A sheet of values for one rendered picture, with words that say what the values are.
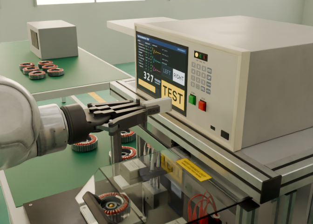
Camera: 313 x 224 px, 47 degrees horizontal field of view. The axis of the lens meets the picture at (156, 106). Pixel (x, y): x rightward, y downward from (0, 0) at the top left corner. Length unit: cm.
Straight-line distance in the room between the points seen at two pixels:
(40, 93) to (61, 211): 125
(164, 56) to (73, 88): 151
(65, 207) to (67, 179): 19
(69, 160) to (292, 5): 727
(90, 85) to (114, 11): 351
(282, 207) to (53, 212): 69
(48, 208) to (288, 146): 74
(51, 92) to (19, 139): 187
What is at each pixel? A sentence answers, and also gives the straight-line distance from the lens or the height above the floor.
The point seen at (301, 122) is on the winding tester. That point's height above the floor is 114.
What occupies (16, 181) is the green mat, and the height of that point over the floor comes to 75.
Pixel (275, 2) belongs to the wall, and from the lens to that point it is 790.
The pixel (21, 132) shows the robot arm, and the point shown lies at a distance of 45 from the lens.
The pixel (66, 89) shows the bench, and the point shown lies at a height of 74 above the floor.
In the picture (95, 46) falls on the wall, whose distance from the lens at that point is 576.
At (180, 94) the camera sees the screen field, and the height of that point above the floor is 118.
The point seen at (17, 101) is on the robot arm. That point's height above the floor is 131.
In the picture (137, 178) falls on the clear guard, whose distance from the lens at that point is 73.
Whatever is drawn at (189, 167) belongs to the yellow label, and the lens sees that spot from 77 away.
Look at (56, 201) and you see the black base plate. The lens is 121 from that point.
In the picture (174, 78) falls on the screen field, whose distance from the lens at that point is 87.
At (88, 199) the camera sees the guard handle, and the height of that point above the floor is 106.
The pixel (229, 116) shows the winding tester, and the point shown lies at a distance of 72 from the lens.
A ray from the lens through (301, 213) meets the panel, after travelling 84.
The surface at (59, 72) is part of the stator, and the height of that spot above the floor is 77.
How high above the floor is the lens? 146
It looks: 21 degrees down
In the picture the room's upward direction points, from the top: straight up
